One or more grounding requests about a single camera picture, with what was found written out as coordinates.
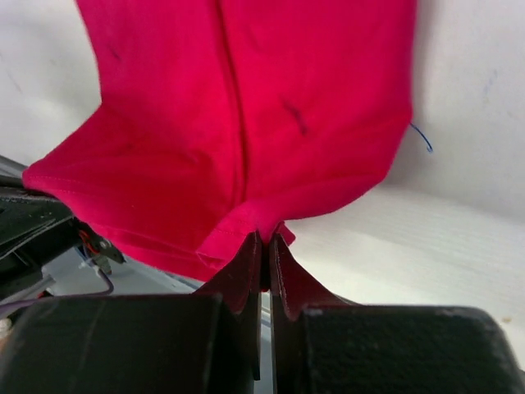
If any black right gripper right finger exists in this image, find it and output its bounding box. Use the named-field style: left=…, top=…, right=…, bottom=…
left=267, top=235, right=524, bottom=393

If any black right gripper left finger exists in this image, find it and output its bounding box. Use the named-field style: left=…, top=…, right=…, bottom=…
left=1, top=233, right=262, bottom=393

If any pink red t shirt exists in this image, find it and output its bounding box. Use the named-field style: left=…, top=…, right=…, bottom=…
left=22, top=1, right=417, bottom=281

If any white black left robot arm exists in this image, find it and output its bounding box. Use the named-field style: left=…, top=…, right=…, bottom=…
left=1, top=175, right=125, bottom=299

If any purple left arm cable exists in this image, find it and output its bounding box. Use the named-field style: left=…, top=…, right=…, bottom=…
left=0, top=266, right=118, bottom=317

